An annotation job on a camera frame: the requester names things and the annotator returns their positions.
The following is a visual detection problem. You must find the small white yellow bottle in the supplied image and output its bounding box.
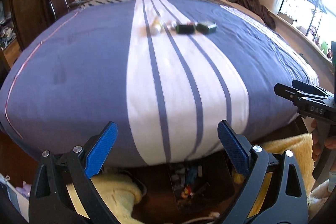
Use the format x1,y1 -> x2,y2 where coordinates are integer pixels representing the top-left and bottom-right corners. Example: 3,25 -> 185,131
151,17 -> 163,36

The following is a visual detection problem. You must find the blue white striped blanket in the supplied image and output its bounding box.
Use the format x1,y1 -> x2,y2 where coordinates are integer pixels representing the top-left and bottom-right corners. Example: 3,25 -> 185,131
0,0 -> 320,168

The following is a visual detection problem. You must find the black spool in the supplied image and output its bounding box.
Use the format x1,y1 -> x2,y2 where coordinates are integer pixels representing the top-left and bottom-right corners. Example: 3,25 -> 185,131
175,23 -> 196,36

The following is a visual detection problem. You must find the white cable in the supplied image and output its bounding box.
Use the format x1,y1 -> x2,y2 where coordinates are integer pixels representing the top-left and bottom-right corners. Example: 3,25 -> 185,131
184,212 -> 221,224

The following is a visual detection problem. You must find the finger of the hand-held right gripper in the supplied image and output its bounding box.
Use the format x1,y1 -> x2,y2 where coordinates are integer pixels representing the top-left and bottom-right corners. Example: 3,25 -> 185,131
274,83 -> 303,107

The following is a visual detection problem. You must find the yellow fluffy rug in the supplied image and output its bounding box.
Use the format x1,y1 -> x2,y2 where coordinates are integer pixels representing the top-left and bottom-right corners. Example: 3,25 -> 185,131
67,132 -> 336,222

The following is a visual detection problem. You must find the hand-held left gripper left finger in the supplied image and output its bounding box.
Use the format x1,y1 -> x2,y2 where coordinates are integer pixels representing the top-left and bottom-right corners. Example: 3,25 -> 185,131
28,121 -> 118,224

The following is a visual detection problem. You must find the person's right hand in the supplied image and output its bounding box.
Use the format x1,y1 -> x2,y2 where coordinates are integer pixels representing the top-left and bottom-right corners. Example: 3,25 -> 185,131
311,120 -> 322,163

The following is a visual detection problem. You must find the black rectangular case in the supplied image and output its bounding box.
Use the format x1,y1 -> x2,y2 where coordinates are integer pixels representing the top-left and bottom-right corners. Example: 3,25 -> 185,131
196,21 -> 218,35

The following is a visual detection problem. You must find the blue wet wipes packet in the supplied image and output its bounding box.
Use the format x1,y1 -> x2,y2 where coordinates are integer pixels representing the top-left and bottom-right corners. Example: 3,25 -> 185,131
188,166 -> 201,182

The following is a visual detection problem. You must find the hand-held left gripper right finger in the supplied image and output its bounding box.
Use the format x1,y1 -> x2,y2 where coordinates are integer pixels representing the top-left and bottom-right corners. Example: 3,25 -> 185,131
217,120 -> 308,224

